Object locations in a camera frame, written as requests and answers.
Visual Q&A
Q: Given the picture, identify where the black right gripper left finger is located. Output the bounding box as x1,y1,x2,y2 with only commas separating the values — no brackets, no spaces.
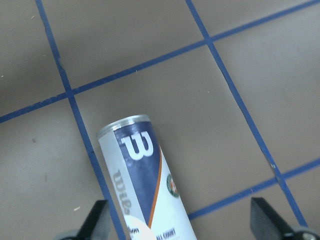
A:
75,200,108,240

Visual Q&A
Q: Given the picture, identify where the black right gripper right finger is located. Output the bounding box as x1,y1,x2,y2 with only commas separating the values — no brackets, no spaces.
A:
250,197,300,240

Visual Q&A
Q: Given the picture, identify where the Wilson tennis ball can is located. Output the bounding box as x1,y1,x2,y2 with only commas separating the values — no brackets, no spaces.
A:
97,114,197,240

